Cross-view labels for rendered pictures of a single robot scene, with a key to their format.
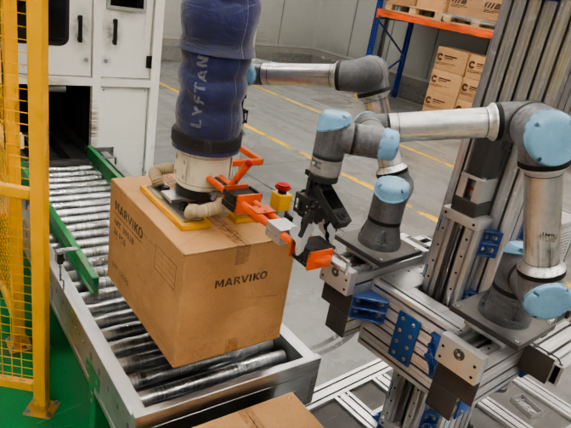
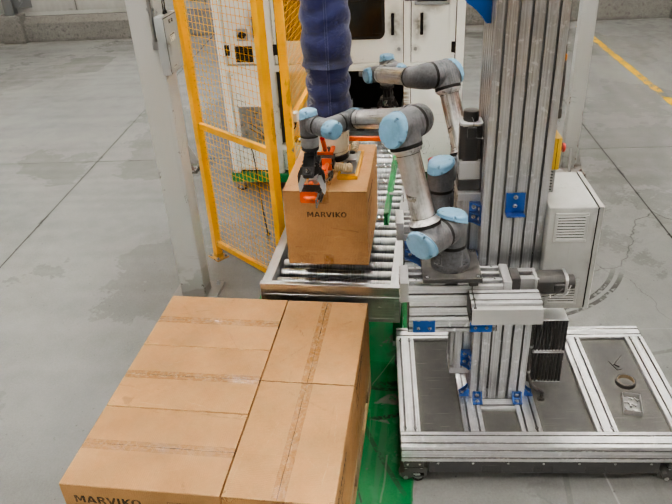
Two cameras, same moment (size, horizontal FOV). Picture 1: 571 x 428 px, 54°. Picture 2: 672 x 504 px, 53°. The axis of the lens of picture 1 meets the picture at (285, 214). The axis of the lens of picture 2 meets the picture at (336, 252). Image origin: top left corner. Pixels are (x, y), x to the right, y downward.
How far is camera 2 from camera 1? 2.15 m
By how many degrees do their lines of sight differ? 43
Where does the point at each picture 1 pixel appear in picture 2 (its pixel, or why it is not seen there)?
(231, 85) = (326, 86)
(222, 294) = (313, 221)
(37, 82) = (262, 83)
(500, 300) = not seen: hidden behind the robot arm
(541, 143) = (382, 133)
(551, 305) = (418, 247)
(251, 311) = (340, 239)
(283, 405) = (353, 307)
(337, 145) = (304, 129)
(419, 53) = not seen: outside the picture
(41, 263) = (274, 196)
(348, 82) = (408, 82)
